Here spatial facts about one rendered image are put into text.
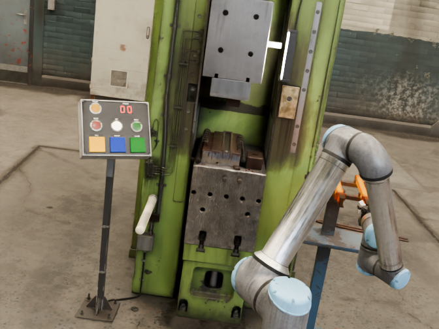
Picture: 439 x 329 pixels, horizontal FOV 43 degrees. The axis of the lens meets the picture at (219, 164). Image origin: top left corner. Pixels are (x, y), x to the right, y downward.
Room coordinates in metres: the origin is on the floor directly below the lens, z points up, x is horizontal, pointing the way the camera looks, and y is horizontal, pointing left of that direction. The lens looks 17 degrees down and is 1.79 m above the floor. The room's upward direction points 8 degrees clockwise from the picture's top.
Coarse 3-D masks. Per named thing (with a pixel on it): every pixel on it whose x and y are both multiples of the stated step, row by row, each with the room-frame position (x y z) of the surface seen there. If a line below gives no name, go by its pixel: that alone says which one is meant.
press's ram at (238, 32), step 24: (216, 0) 2.83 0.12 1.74; (240, 0) 2.83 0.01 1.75; (264, 0) 3.06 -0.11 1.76; (216, 24) 2.83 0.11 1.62; (240, 24) 2.83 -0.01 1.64; (264, 24) 2.83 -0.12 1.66; (216, 48) 2.83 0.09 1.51; (240, 48) 2.83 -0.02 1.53; (264, 48) 2.83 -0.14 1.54; (216, 72) 2.83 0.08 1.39; (240, 72) 2.83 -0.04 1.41
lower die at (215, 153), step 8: (216, 136) 3.12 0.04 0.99; (224, 136) 3.10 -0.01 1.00; (232, 136) 3.13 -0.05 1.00; (208, 144) 2.96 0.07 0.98; (216, 144) 2.95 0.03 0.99; (232, 144) 2.99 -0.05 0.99; (208, 152) 2.83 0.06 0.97; (216, 152) 2.83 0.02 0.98; (232, 152) 2.83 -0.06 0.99; (240, 152) 2.85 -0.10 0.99; (208, 160) 2.83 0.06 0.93; (216, 160) 2.83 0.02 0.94; (224, 160) 2.83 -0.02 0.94; (232, 160) 2.83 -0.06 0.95
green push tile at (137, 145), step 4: (132, 140) 2.66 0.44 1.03; (136, 140) 2.67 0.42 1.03; (140, 140) 2.68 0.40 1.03; (144, 140) 2.69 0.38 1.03; (132, 144) 2.65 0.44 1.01; (136, 144) 2.66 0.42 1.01; (140, 144) 2.67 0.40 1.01; (144, 144) 2.68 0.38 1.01; (132, 148) 2.64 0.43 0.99; (136, 148) 2.65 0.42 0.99; (140, 148) 2.66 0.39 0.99; (144, 148) 2.67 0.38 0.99; (132, 152) 2.64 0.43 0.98; (136, 152) 2.65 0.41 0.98; (140, 152) 2.66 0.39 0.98; (144, 152) 2.66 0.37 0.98
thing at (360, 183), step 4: (356, 176) 2.80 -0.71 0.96; (360, 180) 2.74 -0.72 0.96; (360, 184) 2.68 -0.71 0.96; (364, 184) 2.69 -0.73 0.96; (360, 188) 2.61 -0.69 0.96; (364, 188) 2.62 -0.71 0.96; (360, 192) 2.59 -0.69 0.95; (364, 192) 2.56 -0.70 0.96; (364, 196) 2.47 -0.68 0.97; (364, 200) 2.47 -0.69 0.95
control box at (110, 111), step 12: (84, 108) 2.64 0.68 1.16; (108, 108) 2.69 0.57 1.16; (132, 108) 2.74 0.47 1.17; (144, 108) 2.78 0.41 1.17; (84, 120) 2.61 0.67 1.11; (96, 120) 2.64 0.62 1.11; (108, 120) 2.67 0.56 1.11; (120, 120) 2.69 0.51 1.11; (132, 120) 2.72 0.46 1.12; (144, 120) 2.75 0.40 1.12; (84, 132) 2.59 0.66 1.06; (96, 132) 2.61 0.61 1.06; (108, 132) 2.64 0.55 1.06; (120, 132) 2.66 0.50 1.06; (132, 132) 2.69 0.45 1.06; (144, 132) 2.72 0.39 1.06; (84, 144) 2.56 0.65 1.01; (108, 144) 2.61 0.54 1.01; (84, 156) 2.55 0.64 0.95; (96, 156) 2.57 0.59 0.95; (108, 156) 2.59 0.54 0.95; (120, 156) 2.62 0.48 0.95; (132, 156) 2.64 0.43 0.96; (144, 156) 2.66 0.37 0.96
